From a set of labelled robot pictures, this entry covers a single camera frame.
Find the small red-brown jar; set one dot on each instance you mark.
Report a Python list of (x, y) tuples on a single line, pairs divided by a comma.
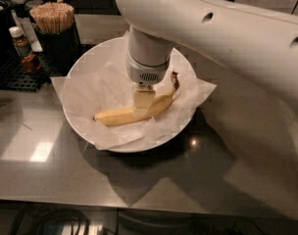
[(31, 64)]

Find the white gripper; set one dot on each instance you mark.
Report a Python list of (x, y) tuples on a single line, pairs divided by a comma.
[(146, 72)]

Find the white paper liner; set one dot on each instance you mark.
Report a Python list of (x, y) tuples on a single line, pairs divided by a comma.
[(90, 92)]

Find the white bowl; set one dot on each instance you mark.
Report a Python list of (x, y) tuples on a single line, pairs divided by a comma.
[(90, 59)]

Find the black grid mat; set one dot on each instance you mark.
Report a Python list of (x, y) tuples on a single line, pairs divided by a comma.
[(14, 77)]

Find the white flat packet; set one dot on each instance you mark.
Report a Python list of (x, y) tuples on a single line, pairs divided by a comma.
[(26, 25)]

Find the small brown sauce bottle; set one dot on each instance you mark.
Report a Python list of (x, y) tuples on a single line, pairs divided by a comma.
[(20, 41)]

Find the bundle of wooden chopsticks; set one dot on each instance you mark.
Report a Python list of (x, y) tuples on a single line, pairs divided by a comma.
[(53, 17)]

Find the yellow banana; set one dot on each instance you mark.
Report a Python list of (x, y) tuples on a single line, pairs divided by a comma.
[(130, 115)]

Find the black container far left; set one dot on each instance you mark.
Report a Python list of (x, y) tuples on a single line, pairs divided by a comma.
[(6, 21)]

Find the grey lidded shaker jar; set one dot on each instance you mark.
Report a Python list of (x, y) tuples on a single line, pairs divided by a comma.
[(19, 7)]

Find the black chopstick holder cup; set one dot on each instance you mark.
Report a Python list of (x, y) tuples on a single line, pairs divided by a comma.
[(64, 47)]

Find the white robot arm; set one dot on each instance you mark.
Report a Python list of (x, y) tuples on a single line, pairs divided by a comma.
[(259, 44)]

